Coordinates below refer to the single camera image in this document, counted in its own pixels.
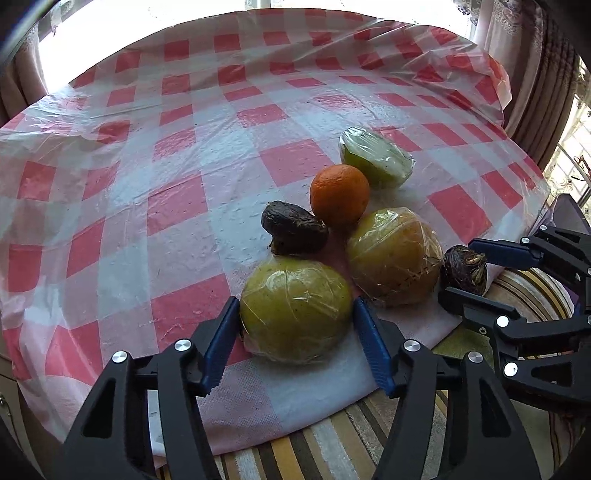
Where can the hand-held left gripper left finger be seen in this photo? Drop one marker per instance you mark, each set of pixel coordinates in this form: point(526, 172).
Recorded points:
point(219, 350)

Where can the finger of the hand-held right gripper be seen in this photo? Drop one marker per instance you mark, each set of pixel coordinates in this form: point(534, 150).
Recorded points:
point(503, 254)
point(466, 302)

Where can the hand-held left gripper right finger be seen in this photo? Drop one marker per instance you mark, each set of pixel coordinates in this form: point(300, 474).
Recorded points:
point(374, 350)

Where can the dark wrinkled passion fruit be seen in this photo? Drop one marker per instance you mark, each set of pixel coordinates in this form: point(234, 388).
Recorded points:
point(461, 270)
point(293, 228)

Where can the round plastic-wrapped green fruit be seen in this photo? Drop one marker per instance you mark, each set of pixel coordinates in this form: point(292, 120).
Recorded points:
point(392, 256)
point(295, 309)

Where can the striped towel blanket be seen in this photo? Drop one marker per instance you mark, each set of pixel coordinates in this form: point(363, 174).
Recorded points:
point(323, 447)

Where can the cut plastic-wrapped green fruit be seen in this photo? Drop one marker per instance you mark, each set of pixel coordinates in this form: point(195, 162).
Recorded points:
point(376, 159)

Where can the small orange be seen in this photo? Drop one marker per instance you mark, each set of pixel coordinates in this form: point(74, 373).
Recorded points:
point(339, 194)

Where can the brown pleated curtain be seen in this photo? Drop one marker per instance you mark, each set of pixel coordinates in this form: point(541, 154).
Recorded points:
point(540, 92)

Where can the red white checkered plastic tablecloth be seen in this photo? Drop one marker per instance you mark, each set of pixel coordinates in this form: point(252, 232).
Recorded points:
point(161, 184)

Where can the cream wooden dresser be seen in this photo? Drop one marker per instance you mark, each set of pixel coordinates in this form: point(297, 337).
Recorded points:
point(11, 406)

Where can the white lace curtain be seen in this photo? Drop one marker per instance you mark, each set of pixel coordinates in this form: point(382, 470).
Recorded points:
point(503, 27)

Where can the beige patterned curtain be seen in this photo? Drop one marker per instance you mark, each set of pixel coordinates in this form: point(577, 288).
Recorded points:
point(23, 78)

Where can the bright window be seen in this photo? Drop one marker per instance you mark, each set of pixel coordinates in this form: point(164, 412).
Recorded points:
point(184, 9)

